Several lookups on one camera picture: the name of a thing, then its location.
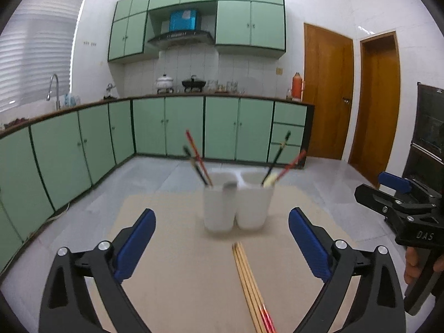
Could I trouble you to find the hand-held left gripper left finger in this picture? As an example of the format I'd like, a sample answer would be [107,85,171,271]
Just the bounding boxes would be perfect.
[39,208,157,333]

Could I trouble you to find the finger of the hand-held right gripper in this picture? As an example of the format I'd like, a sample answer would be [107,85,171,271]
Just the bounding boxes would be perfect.
[377,171,427,198]
[354,184,417,217]

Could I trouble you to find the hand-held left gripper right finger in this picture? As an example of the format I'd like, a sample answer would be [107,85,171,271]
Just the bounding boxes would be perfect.
[289,207,406,333]

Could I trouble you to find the bamboo chopstick red print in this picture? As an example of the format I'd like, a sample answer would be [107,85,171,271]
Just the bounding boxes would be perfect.
[239,243,277,333]
[232,244,261,333]
[236,243,272,333]
[234,243,266,333]

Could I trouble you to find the dark chopstick red end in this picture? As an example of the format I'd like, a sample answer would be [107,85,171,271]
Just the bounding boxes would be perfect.
[274,149,307,182]
[185,130,213,186]

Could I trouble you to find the white double utensil holder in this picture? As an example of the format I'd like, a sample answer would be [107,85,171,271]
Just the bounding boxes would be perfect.
[203,171,276,233]

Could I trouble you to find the black chopstick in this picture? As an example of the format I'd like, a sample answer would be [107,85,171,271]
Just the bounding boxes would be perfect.
[264,131,292,184]
[183,146,209,184]

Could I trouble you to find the person's right hand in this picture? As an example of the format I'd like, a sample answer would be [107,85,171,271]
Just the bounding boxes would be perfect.
[404,246,444,285]

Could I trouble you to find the black glass cabinet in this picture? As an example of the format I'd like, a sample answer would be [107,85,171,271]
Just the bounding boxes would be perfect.
[402,82,444,191]

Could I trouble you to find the green drawer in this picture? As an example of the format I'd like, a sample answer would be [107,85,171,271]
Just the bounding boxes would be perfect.
[273,102,307,125]
[269,144,302,163]
[271,124,305,146]

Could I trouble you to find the closed wooden door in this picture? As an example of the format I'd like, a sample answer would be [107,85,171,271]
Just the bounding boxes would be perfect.
[303,22,354,161]

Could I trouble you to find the green base cabinets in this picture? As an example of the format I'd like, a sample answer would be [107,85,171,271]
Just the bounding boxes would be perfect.
[0,95,316,271]

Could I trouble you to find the orange thermos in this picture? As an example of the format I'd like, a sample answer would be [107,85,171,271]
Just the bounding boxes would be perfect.
[291,72,305,100]

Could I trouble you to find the white cooking pot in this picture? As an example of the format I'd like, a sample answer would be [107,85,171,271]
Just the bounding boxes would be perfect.
[155,74,174,92]

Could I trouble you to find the metal faucet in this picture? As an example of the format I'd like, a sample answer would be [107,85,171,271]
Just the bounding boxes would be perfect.
[46,74,60,111]

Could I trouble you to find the black wok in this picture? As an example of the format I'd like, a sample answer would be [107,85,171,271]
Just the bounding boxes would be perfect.
[182,75,208,92]

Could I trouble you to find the black range hood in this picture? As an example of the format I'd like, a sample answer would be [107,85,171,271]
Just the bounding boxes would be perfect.
[147,31,215,46]

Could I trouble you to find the white window blind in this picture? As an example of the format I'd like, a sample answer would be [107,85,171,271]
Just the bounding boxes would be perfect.
[0,0,87,112]

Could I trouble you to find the blue box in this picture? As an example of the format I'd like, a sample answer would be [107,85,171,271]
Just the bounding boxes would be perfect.
[169,9,198,32]

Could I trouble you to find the wooden door with frame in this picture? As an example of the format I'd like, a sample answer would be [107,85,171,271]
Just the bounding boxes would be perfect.
[349,31,401,188]

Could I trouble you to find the green wall cabinets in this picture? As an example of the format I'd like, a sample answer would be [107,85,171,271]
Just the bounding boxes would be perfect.
[107,0,287,64]

